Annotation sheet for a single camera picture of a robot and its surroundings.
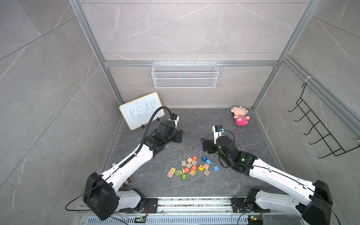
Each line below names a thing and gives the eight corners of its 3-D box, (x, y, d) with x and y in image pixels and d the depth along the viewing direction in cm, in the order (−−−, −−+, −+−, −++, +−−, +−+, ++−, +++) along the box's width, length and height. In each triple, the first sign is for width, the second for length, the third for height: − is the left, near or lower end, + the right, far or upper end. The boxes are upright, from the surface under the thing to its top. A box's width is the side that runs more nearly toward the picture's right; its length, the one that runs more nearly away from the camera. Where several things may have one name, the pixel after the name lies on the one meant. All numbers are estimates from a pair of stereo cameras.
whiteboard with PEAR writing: (132, 131, 107) (123, 114, 91) (127, 124, 111) (118, 106, 96) (163, 114, 118) (160, 96, 103) (157, 108, 123) (154, 90, 107)
